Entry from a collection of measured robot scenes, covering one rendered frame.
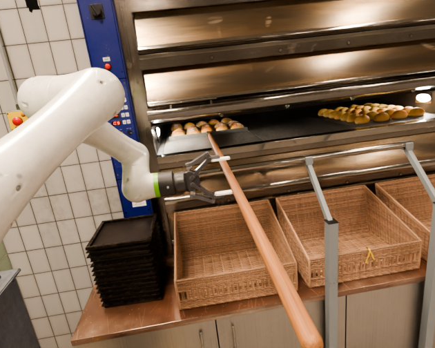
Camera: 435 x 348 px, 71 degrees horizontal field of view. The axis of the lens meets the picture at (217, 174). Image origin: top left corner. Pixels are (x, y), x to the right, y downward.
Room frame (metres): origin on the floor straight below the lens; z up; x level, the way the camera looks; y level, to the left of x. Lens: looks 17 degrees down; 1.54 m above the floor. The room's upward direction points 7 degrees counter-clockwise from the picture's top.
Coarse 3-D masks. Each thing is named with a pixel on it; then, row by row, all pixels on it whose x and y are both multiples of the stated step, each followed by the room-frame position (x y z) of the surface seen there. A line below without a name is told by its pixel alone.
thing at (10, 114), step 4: (8, 112) 1.49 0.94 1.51; (12, 112) 1.48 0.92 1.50; (16, 112) 1.49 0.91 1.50; (20, 112) 1.49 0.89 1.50; (8, 116) 1.48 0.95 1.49; (12, 116) 1.48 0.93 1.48; (16, 116) 1.49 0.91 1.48; (20, 116) 1.49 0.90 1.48; (8, 120) 1.48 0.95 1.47; (24, 120) 1.49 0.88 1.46; (12, 124) 1.48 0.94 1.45; (12, 128) 1.48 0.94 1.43
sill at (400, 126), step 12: (420, 120) 1.79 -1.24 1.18; (432, 120) 1.76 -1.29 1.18; (336, 132) 1.73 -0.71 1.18; (348, 132) 1.71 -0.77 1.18; (360, 132) 1.72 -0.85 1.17; (372, 132) 1.73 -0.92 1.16; (384, 132) 1.73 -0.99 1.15; (240, 144) 1.69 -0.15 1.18; (252, 144) 1.66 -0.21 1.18; (264, 144) 1.67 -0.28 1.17; (276, 144) 1.67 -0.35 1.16; (288, 144) 1.68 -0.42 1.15; (300, 144) 1.69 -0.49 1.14; (168, 156) 1.62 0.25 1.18; (180, 156) 1.62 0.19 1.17; (192, 156) 1.63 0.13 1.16
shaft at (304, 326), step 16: (224, 160) 1.28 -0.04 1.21; (240, 192) 0.87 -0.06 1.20; (240, 208) 0.78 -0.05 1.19; (256, 224) 0.65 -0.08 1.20; (256, 240) 0.59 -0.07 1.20; (272, 256) 0.51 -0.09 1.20; (272, 272) 0.47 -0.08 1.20; (288, 288) 0.42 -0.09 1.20; (288, 304) 0.39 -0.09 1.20; (304, 320) 0.35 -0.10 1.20; (304, 336) 0.32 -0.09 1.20; (320, 336) 0.32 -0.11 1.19
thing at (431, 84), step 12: (408, 84) 1.59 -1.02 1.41; (420, 84) 1.59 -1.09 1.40; (432, 84) 1.60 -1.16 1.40; (312, 96) 1.54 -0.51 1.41; (324, 96) 1.55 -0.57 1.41; (336, 96) 1.55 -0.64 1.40; (348, 96) 1.56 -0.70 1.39; (360, 96) 1.69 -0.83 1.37; (216, 108) 1.50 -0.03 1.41; (228, 108) 1.50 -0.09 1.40; (240, 108) 1.51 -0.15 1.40; (252, 108) 1.55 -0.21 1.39; (264, 108) 1.67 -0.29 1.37; (156, 120) 1.49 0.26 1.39; (168, 120) 1.60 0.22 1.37
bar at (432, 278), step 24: (384, 144) 1.35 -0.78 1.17; (408, 144) 1.34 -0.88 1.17; (216, 168) 1.27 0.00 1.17; (240, 168) 1.27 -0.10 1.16; (312, 168) 1.28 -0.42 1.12; (432, 192) 1.18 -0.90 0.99; (432, 216) 1.16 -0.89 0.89; (336, 240) 1.08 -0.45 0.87; (432, 240) 1.14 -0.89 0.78; (336, 264) 1.08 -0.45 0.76; (432, 264) 1.13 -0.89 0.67; (336, 288) 1.08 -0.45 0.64; (432, 288) 1.12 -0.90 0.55; (336, 312) 1.08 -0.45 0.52; (432, 312) 1.12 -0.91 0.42; (336, 336) 1.08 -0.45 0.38; (432, 336) 1.12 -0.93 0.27
